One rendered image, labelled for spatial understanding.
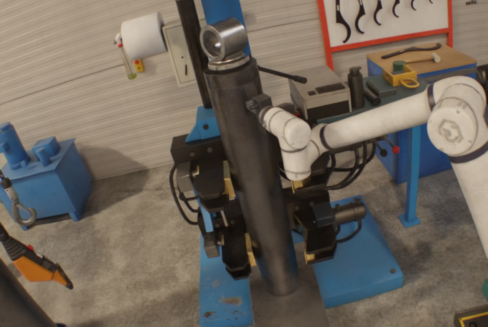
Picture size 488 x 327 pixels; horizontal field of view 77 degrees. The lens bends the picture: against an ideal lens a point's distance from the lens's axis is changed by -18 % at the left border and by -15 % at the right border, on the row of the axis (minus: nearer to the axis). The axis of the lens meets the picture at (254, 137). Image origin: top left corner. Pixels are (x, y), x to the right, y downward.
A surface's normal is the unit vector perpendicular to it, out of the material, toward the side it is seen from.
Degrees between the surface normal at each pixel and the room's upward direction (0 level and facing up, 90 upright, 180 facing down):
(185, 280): 0
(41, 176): 90
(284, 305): 0
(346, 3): 90
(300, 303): 0
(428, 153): 90
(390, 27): 90
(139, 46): 101
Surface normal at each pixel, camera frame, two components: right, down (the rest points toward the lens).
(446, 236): -0.20, -0.86
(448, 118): -0.65, 0.43
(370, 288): 0.10, 0.46
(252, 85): 0.69, 0.22
